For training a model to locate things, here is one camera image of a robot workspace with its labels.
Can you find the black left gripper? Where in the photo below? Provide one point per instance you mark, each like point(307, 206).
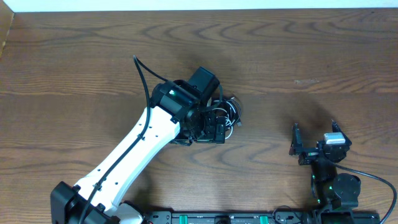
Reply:
point(210, 134)

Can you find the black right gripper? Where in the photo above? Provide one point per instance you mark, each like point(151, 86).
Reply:
point(308, 154)

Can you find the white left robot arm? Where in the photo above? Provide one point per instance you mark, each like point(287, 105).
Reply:
point(179, 112)

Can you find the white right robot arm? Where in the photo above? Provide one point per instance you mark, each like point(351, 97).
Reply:
point(337, 194)

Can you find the cardboard side panel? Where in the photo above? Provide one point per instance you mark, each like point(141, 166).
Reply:
point(6, 19)

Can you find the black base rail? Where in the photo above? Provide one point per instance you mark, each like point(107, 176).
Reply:
point(283, 217)

